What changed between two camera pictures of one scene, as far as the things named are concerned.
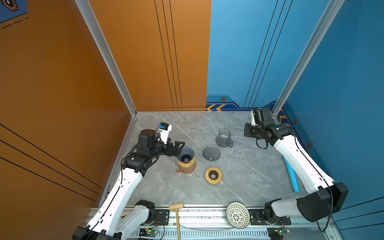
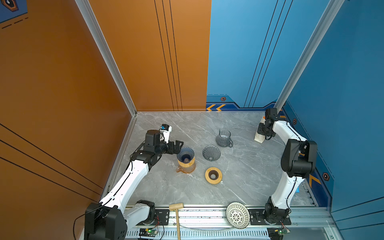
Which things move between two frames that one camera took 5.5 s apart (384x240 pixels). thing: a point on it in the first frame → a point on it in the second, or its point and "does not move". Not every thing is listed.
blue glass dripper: (186, 155) does not move
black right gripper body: (253, 131) → (262, 130)
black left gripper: (169, 152) does not move
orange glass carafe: (186, 169) does not move
